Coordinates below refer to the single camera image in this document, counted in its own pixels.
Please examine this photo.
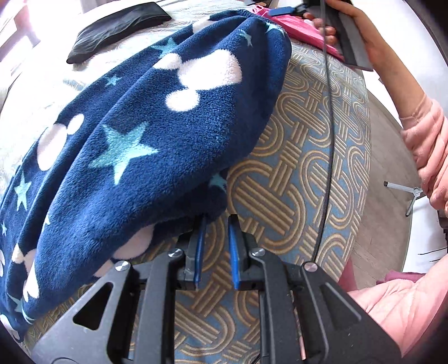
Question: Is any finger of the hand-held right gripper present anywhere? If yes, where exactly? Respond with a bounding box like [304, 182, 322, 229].
[268, 2, 310, 17]

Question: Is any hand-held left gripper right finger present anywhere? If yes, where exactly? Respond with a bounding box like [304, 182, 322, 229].
[227, 214, 403, 364]

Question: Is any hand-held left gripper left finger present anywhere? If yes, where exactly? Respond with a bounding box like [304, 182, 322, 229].
[31, 214, 211, 364]

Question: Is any blue star fleece blanket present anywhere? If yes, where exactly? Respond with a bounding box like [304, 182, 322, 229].
[0, 9, 293, 342]

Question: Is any person's right forearm pink sleeve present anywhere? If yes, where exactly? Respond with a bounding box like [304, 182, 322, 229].
[369, 52, 448, 214]

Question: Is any person's right hand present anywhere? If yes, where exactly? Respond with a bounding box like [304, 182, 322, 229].
[303, 0, 383, 69]

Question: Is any pink cloth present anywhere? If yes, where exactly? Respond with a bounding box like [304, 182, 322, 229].
[254, 3, 345, 62]

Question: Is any blue and tan patterned bedspread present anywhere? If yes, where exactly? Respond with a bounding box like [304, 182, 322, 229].
[0, 0, 372, 364]

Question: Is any small metal tripod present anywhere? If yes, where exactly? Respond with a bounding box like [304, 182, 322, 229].
[383, 180, 426, 218]

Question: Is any folded black cloth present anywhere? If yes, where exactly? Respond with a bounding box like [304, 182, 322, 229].
[66, 2, 173, 64]

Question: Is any black braided cable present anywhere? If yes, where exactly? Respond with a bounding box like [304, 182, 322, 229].
[313, 0, 337, 264]

